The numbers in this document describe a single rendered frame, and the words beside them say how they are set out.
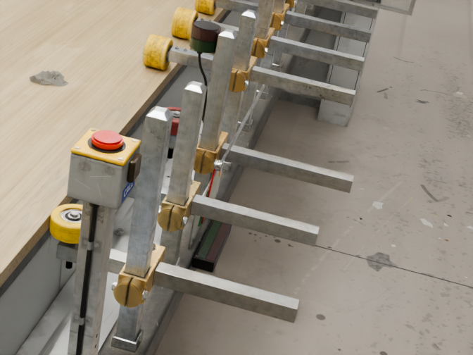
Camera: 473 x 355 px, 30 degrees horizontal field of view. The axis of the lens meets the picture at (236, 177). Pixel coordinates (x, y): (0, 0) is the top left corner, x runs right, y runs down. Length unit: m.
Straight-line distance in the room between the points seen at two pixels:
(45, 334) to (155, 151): 0.51
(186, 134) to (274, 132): 2.51
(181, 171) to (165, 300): 0.25
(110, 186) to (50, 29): 1.31
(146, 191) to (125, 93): 0.67
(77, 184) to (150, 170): 0.30
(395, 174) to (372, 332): 1.21
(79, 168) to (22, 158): 0.63
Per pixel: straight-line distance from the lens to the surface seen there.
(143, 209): 1.44
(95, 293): 1.22
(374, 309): 3.09
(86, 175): 1.11
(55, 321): 1.78
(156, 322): 1.68
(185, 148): 1.65
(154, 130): 1.37
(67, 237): 1.54
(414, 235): 3.59
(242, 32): 2.08
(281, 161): 1.96
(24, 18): 2.44
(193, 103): 1.61
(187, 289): 1.55
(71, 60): 2.20
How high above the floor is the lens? 1.74
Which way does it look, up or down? 28 degrees down
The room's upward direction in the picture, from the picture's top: 11 degrees clockwise
